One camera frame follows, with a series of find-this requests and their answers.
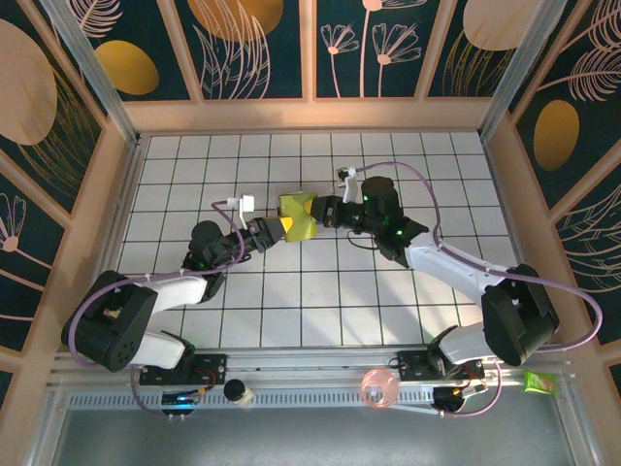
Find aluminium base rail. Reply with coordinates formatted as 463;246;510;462
47;345;581;389

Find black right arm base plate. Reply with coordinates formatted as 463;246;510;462
396;349;486;383

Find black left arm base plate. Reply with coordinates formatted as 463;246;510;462
139;352;229;387

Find grey slotted cable duct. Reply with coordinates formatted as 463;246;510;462
67;390;438;410

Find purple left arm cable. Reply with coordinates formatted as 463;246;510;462
61;197;246;419

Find grey metal sheet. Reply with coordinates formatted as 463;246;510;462
50;407;588;466

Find green snack packet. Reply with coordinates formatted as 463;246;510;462
522;370;557;396

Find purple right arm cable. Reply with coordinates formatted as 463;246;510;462
353;161;605;419

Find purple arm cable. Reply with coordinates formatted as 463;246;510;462
353;161;605;419
61;197;246;419

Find small jar with black lid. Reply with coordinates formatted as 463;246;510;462
223;379;255;408

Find aluminium corner post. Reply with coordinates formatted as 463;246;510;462
38;0;143;150
478;0;570;142

